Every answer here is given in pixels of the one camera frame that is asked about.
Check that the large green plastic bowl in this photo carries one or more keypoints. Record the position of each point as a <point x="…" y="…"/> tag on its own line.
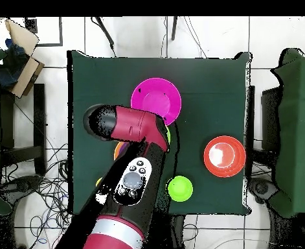
<point x="168" y="135"/>

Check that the dark green tablecloth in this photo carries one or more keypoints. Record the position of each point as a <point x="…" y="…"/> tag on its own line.
<point x="103" y="77"/>

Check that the black stool frame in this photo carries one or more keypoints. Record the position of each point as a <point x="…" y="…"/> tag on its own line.
<point x="39" y="116"/>

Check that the black metal frame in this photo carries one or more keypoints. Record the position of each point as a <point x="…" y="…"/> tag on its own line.
<point x="31" y="26"/>

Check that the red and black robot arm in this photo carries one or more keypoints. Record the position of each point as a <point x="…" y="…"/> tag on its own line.
<point x="134" y="124"/>

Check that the pink plastic bowl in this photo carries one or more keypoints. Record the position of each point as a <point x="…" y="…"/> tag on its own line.
<point x="158" y="96"/>

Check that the black tripod leg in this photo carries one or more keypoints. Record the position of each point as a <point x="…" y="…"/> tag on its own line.
<point x="174" y="28"/>
<point x="105" y="32"/>

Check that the small green plastic bowl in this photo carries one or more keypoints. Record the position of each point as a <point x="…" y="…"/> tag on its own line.
<point x="180" y="188"/>

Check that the red plastic bowl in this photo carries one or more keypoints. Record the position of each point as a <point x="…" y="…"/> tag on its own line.
<point x="224" y="168"/>

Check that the cardboard box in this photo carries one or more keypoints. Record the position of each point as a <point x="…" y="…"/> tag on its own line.
<point x="22" y="36"/>

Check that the black chair base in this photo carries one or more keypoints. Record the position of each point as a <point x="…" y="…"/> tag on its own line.
<point x="262" y="188"/>
<point x="22" y="185"/>

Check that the dark blue cloth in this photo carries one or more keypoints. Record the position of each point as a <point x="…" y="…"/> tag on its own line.
<point x="11" y="67"/>

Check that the orange-yellow plastic cup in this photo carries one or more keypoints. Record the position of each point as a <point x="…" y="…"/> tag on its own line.
<point x="98" y="181"/>

